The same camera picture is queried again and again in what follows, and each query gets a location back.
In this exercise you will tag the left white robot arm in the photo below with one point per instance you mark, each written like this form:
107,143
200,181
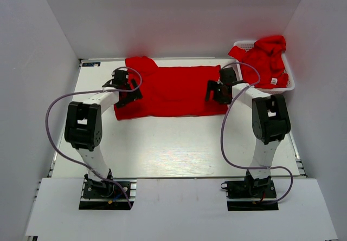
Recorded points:
83,129

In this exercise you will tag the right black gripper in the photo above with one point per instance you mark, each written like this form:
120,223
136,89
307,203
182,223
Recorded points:
212,85

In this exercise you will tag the white plastic basket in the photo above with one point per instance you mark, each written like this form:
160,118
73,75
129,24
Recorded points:
247,45

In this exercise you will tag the red t shirt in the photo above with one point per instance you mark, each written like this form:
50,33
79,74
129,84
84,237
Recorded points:
171,91

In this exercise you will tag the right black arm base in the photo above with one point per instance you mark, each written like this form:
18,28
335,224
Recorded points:
240,197

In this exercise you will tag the red t shirts in basket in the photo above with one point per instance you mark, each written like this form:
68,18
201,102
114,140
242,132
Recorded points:
263,62

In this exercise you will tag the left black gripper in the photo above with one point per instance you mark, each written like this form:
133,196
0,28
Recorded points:
134,95

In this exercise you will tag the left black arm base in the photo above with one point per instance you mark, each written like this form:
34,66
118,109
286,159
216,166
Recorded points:
97,196

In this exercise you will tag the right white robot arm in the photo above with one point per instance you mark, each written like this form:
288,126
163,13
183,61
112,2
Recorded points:
270,123

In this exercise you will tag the blue table label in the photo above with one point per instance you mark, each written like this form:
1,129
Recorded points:
91,64

